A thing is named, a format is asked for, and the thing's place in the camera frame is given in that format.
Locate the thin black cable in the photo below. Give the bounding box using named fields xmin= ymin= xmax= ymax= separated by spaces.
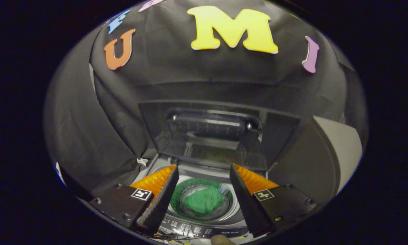
xmin=154 ymin=230 xmax=191 ymax=244

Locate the beige cabinet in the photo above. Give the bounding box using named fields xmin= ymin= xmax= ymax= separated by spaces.
xmin=268 ymin=116 xmax=363 ymax=205

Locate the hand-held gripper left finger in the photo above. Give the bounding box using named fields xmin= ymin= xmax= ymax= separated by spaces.
xmin=90 ymin=164 xmax=180 ymax=235

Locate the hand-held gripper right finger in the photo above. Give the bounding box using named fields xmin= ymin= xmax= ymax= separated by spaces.
xmin=229 ymin=163 xmax=319 ymax=238

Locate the green polo shirt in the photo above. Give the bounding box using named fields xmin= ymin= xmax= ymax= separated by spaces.
xmin=183 ymin=187 xmax=225 ymax=217

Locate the black backdrop cloth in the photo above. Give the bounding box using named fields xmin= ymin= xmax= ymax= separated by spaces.
xmin=44 ymin=0 xmax=368 ymax=201

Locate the dark glass washing machine lid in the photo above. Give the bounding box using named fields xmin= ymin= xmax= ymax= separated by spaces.
xmin=138 ymin=100 xmax=300 ymax=170

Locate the grey washing machine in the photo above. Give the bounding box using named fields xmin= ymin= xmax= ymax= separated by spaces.
xmin=132 ymin=153 xmax=269 ymax=241

